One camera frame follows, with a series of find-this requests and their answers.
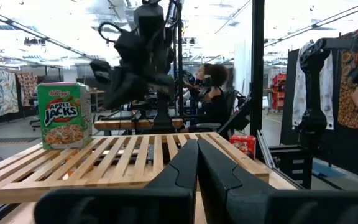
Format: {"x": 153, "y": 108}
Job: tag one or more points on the red storage rack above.
{"x": 279, "y": 91}

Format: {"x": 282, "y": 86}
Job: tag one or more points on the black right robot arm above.
{"x": 149, "y": 25}

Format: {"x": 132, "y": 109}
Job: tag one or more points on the leaf-print hanging cloth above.
{"x": 3, "y": 93}

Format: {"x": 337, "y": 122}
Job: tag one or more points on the dark dotted hanging cloth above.
{"x": 27, "y": 87}

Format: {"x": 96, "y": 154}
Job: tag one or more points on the person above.
{"x": 213, "y": 102}

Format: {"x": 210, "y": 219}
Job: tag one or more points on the wooden background table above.
{"x": 120, "y": 124}

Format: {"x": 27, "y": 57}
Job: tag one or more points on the black background robot arm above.
{"x": 314, "y": 93}

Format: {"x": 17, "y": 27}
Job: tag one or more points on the green Apple Jacks box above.
{"x": 64, "y": 115}

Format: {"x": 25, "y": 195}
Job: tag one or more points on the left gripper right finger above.
{"x": 259, "y": 207}

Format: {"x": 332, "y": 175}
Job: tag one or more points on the wooden slatted shelf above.
{"x": 126, "y": 158}

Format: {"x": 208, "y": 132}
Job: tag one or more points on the orange patterned hanging cloth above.
{"x": 348, "y": 102}

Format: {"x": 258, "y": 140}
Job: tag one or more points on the red Froot Loops box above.
{"x": 242, "y": 145}

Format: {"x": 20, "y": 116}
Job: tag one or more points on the white hanging cloth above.
{"x": 328, "y": 93}

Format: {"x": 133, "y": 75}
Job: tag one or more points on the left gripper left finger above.
{"x": 129, "y": 205}

